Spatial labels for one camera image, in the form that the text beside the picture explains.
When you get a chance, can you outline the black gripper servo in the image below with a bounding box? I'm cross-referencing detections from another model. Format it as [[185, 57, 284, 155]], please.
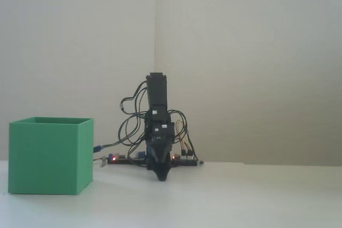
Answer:
[[144, 121, 176, 182]]

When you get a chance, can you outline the green open plastic bin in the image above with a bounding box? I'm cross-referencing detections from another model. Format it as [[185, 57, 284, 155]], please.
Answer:
[[7, 116, 95, 195]]

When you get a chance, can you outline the black base electronics board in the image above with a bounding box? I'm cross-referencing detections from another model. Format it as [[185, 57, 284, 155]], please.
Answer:
[[106, 152, 200, 167]]

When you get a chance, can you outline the coloured jumper wire bundle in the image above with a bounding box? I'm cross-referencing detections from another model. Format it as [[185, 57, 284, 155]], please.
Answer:
[[173, 110, 199, 160]]

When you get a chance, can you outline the black looped servo cable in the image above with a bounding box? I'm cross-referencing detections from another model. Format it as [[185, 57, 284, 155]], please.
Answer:
[[116, 114, 147, 156]]

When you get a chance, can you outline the cable with blue plug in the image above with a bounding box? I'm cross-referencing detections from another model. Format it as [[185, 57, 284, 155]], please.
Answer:
[[92, 141, 126, 153]]

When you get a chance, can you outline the black cable with white tag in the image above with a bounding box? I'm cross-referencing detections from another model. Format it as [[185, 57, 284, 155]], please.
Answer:
[[119, 80, 150, 118]]

